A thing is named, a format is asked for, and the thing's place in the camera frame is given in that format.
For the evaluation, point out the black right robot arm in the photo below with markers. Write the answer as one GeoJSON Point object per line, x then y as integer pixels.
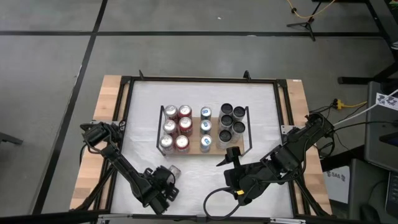
{"type": "Point", "coordinates": [298, 140]}

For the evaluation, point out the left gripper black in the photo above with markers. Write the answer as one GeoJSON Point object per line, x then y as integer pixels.
{"type": "Point", "coordinates": [161, 183]}

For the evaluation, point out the black tripod stand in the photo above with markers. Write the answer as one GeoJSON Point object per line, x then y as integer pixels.
{"type": "Point", "coordinates": [306, 25]}

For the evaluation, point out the Celsius Peach Vibe can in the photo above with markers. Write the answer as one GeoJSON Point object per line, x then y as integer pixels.
{"type": "Point", "coordinates": [226, 120]}
{"type": "Point", "coordinates": [226, 109]}

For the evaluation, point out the white cardboard box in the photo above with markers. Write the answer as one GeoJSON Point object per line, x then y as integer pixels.
{"type": "Point", "coordinates": [335, 183]}

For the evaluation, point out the wooden shelf with black frame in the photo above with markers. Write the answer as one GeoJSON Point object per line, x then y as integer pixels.
{"type": "Point", "coordinates": [195, 146]}

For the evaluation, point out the blue silver Red Bull can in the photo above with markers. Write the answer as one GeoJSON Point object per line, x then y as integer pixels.
{"type": "Point", "coordinates": [205, 126]}
{"type": "Point", "coordinates": [206, 112]}
{"type": "Point", "coordinates": [206, 140]}

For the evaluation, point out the black desk leg frame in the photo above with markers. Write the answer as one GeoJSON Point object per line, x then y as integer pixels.
{"type": "Point", "coordinates": [357, 80]}

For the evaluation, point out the black frame bracket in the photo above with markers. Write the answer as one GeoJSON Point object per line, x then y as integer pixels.
{"type": "Point", "coordinates": [246, 74]}
{"type": "Point", "coordinates": [141, 75]}

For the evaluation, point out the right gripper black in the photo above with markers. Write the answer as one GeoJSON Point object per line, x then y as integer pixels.
{"type": "Point", "coordinates": [245, 182]}

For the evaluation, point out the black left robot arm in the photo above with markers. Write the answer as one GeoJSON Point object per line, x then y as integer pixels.
{"type": "Point", "coordinates": [124, 165]}

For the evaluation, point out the yellow power plug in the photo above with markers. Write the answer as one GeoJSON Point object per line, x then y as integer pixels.
{"type": "Point", "coordinates": [339, 104]}

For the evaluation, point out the white paper tag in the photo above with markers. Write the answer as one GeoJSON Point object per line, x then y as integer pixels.
{"type": "Point", "coordinates": [387, 101]}

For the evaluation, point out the red Fanta can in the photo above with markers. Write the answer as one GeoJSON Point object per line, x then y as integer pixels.
{"type": "Point", "coordinates": [182, 141]}
{"type": "Point", "coordinates": [185, 110]}
{"type": "Point", "coordinates": [185, 123]}

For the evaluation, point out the grey chair base leg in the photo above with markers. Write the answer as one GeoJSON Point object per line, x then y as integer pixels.
{"type": "Point", "coordinates": [11, 138]}

